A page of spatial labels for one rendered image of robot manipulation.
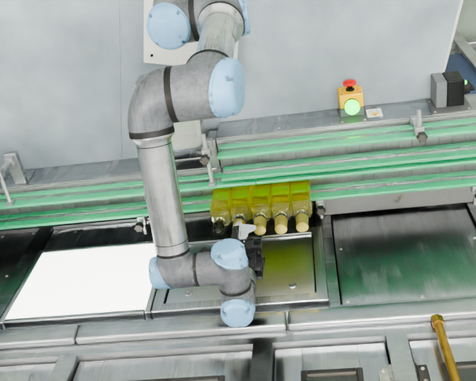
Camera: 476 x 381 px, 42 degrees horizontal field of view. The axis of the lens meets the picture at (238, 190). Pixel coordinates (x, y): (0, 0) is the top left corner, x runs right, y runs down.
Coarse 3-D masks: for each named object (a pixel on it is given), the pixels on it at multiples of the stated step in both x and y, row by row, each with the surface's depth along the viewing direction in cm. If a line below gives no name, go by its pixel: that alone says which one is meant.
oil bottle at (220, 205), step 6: (216, 192) 184; (222, 192) 184; (228, 192) 183; (216, 198) 181; (222, 198) 181; (228, 198) 180; (216, 204) 178; (222, 204) 178; (228, 204) 178; (210, 210) 177; (216, 210) 176; (222, 210) 175; (228, 210) 176; (216, 216) 175; (222, 216) 175; (228, 216) 176; (228, 222) 176
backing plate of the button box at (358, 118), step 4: (364, 108) 189; (364, 112) 187; (340, 116) 186; (344, 116) 186; (348, 116) 185; (352, 116) 185; (356, 116) 185; (360, 116) 184; (364, 116) 184; (340, 120) 184; (344, 120) 184; (348, 120) 183; (352, 120) 183; (356, 120) 182; (360, 120) 182; (364, 120) 182; (368, 120) 181
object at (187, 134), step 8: (176, 128) 197; (184, 128) 197; (192, 128) 197; (176, 136) 198; (184, 136) 197; (192, 136) 197; (200, 136) 190; (176, 144) 194; (184, 144) 193; (192, 144) 192
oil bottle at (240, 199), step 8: (232, 192) 182; (240, 192) 181; (248, 192) 181; (232, 200) 178; (240, 200) 177; (248, 200) 177; (232, 208) 175; (240, 208) 174; (248, 208) 175; (232, 216) 175; (248, 216) 175
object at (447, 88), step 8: (448, 72) 183; (456, 72) 182; (432, 80) 183; (440, 80) 179; (448, 80) 178; (456, 80) 177; (464, 80) 177; (432, 88) 184; (440, 88) 179; (448, 88) 178; (456, 88) 178; (464, 88) 178; (432, 96) 185; (440, 96) 180; (448, 96) 180; (456, 96) 179; (440, 104) 181; (448, 104) 181; (456, 104) 181
